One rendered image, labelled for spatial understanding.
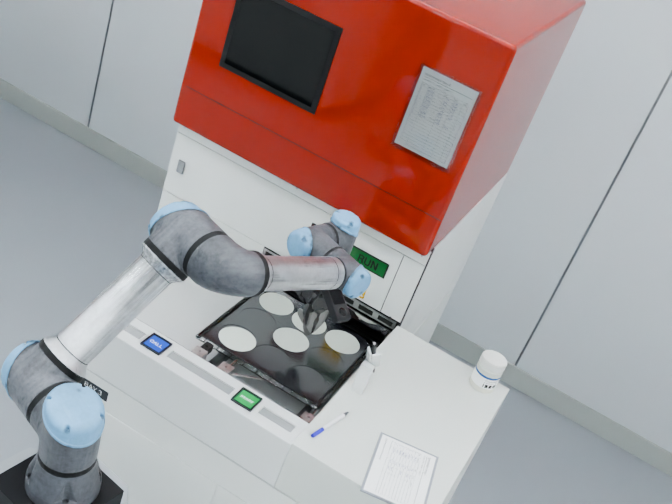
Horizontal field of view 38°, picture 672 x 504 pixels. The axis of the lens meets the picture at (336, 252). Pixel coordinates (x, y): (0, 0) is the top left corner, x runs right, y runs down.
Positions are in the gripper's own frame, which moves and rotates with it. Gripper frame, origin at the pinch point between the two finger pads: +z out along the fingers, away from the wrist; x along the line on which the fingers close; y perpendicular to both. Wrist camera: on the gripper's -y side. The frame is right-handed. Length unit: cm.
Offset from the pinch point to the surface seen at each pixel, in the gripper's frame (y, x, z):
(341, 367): -7.2, -8.3, 7.4
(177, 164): 66, 10, -10
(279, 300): 21.9, -5.7, 7.3
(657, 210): 29, -182, -7
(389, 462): -44.6, 5.6, 0.5
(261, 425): -25.3, 29.1, 1.3
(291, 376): -7.0, 7.6, 7.4
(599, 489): -17, -168, 97
